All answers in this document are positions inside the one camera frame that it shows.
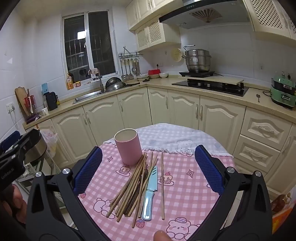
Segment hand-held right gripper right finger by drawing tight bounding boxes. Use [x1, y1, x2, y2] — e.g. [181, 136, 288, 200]
[192, 145, 272, 241]

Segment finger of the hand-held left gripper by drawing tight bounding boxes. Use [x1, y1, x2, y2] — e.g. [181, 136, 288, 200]
[0, 128, 41, 167]

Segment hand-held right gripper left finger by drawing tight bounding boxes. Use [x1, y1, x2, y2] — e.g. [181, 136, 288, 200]
[26, 147, 103, 241]

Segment pink cup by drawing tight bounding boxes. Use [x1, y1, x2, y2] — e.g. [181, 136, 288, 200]
[114, 128, 142, 166]

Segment wooden chopstick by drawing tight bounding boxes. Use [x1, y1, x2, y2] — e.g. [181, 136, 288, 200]
[161, 152, 165, 220]

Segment pile of wooden chopsticks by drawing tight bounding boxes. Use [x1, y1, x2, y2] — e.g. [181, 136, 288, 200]
[106, 152, 159, 229]

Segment light blue knife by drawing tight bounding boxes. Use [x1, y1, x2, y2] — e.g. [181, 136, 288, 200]
[142, 166, 158, 220]

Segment person's left hand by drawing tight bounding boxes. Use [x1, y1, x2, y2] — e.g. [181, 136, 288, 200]
[0, 184, 28, 224]

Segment person's right hand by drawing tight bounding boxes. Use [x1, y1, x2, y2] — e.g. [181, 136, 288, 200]
[154, 230, 172, 241]

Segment steel trash can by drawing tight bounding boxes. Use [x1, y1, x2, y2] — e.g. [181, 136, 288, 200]
[23, 132, 48, 165]

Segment purple tray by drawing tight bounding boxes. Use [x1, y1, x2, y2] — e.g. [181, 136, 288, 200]
[25, 113, 41, 124]

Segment plastic bag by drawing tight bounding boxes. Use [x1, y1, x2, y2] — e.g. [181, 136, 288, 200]
[40, 130, 58, 160]

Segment red utensil holder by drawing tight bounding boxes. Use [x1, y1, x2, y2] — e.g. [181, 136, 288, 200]
[24, 95, 38, 116]

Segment wooden cutting board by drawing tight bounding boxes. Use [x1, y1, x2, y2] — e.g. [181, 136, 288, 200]
[15, 87, 30, 116]

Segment pink checkered tablecloth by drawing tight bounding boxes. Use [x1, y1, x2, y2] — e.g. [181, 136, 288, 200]
[77, 138, 234, 241]

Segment black kettle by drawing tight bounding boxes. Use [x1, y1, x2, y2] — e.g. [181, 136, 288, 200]
[45, 91, 58, 111]

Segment cream base cabinets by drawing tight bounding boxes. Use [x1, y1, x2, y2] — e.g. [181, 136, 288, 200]
[23, 87, 296, 200]

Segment steel sink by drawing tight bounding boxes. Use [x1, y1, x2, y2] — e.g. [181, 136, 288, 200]
[73, 90, 104, 104]

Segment brown bottle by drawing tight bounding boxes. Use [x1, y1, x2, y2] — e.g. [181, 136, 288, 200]
[269, 192, 292, 214]

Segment black gas stove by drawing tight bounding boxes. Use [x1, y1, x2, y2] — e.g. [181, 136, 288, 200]
[172, 79, 249, 96]

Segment steel faucet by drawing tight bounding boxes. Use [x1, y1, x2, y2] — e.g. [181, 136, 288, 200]
[92, 75, 104, 93]

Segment steel colander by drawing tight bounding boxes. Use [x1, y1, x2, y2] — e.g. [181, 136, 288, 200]
[105, 77, 127, 92]

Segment orange box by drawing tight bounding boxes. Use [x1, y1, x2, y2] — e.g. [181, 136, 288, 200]
[272, 206, 296, 241]

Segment black induction cooker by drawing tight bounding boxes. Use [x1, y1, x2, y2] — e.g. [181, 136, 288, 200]
[179, 71, 215, 78]

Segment green cooking appliance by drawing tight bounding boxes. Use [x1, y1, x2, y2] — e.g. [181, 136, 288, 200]
[270, 74, 296, 109]

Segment steel steamer pot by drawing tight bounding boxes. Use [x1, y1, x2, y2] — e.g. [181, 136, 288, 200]
[181, 45, 212, 73]

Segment window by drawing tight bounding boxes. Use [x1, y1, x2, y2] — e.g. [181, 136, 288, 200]
[61, 10, 117, 80]

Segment yellow round strainer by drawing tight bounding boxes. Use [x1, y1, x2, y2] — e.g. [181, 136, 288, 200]
[171, 48, 183, 62]

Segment metal utensil rack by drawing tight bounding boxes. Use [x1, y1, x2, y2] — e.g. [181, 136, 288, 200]
[118, 46, 144, 59]

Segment cream lattice door cabinet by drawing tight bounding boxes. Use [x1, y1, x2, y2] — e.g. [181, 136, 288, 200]
[135, 20, 182, 52]

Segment range hood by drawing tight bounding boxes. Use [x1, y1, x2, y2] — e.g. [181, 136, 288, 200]
[159, 0, 251, 29]

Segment cream lattice wall cabinet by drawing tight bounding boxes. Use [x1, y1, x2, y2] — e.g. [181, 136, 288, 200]
[243, 0, 296, 41]

